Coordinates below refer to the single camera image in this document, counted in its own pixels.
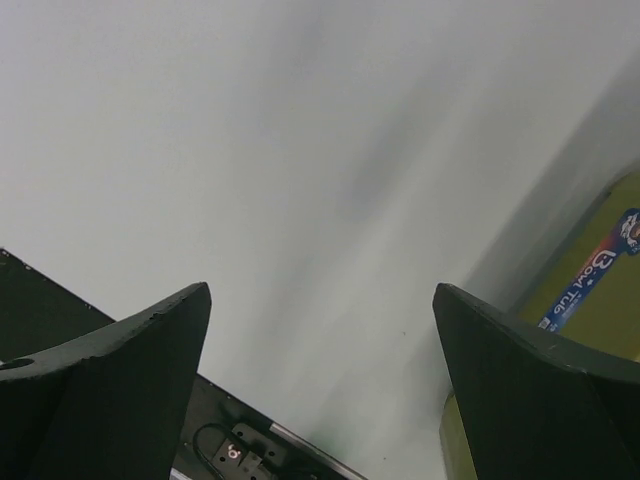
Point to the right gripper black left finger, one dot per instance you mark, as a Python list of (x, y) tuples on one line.
[(110, 404)]

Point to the olive green plastic tub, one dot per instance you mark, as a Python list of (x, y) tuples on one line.
[(589, 294)]

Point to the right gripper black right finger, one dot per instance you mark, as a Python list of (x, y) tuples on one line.
[(534, 404)]

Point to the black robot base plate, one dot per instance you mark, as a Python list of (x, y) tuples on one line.
[(222, 437)]

